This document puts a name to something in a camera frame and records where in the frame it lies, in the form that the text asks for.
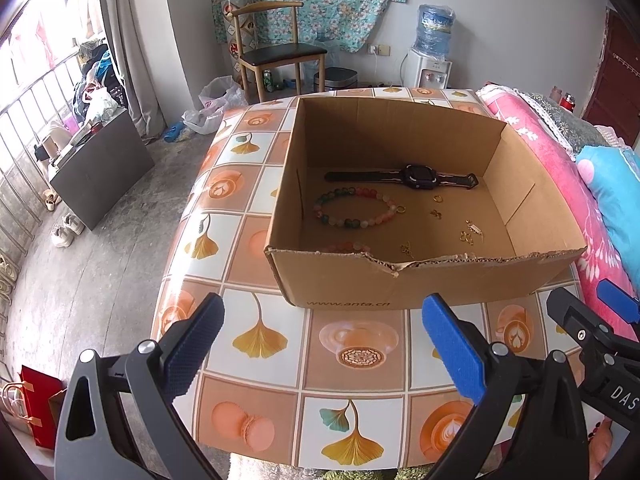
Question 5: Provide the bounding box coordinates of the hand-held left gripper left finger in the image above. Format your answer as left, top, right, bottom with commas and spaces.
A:
54, 292, 226, 480

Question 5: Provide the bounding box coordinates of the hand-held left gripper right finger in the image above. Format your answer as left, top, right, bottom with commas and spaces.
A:
421, 294, 593, 480

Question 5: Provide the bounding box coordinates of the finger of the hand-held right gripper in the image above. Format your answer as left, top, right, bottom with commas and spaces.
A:
546, 287, 618, 357
597, 280, 640, 323

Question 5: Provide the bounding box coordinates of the gold bracelet with abacus charm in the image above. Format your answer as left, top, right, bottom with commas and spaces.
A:
459, 219, 485, 247

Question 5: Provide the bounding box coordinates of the brown cardboard box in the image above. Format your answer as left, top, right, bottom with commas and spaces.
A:
264, 95, 587, 310

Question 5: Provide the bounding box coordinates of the green and pink bead bracelet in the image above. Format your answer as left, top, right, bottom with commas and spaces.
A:
312, 186, 406, 231

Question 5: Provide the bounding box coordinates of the black smartwatch with pink trim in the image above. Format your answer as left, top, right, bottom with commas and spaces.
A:
324, 162, 480, 192

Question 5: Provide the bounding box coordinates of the ginkgo leaf print tablecloth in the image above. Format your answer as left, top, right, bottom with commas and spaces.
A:
150, 86, 608, 468

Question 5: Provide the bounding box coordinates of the light blue pillow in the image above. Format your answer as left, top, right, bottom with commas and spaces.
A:
575, 145, 640, 286

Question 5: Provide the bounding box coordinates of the pink floral blanket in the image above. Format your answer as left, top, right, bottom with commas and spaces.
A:
475, 85, 640, 306

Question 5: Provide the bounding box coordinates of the red paper bag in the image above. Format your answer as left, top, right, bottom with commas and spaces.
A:
20, 366, 66, 451

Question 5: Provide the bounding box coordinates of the grey lace-trimmed pillow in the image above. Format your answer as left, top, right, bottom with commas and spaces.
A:
515, 91, 623, 153

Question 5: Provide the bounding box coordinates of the dark grey cabinet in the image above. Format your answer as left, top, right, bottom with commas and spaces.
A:
49, 107, 155, 231

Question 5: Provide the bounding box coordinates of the white plastic bag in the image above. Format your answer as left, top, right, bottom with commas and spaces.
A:
200, 75, 249, 111
182, 107, 226, 136

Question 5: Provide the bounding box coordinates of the dark red wooden door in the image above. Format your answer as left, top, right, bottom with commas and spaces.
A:
585, 7, 640, 146

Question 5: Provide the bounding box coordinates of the pile of clothes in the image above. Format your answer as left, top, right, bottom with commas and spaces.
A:
74, 42, 128, 126

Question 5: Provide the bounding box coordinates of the white water dispenser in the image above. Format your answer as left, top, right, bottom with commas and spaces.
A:
402, 49, 453, 90

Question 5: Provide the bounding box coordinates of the pale grey curtain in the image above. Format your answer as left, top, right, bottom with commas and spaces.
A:
97, 0, 168, 143

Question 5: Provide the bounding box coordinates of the dark metal trash bin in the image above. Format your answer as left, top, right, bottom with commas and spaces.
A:
314, 67, 359, 93

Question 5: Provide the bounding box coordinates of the metal window railing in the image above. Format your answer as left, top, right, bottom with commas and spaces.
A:
0, 0, 108, 311

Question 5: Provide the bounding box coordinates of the wooden chair with black seat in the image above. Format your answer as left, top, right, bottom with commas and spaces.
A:
227, 0, 328, 103

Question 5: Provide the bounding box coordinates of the patterned paper gift bag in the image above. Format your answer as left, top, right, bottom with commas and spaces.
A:
222, 0, 258, 83

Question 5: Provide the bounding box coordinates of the teal floral wall cloth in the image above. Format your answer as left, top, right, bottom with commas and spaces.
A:
212, 0, 408, 53

